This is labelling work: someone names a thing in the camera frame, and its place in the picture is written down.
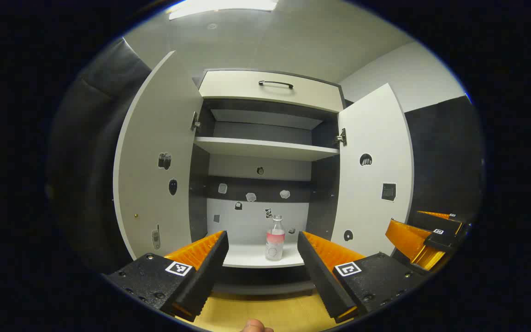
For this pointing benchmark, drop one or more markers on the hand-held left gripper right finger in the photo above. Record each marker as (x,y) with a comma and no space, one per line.
(321,281)

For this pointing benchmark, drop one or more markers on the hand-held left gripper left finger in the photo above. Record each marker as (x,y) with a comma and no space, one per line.
(205,276)

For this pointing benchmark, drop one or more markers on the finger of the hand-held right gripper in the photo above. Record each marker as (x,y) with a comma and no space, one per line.
(404,237)
(436,221)

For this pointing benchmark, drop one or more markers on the clear bottle with pink label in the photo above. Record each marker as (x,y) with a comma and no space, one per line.
(274,249)

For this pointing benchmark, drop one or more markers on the white cabinet door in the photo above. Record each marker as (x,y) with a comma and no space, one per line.
(155,120)
(371,133)

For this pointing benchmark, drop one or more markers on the white cabinet shelf board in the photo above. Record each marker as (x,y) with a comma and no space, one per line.
(265,150)
(256,256)

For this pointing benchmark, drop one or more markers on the metal door hinge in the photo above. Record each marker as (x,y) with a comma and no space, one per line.
(341,137)
(195,122)

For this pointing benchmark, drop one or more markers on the white cabinet drawer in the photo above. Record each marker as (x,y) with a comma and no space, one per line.
(247,90)

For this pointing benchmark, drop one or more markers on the black backdrop cloth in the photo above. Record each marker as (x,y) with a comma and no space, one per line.
(95,152)

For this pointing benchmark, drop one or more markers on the ceiling light panel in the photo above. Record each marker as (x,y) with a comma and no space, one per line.
(224,5)

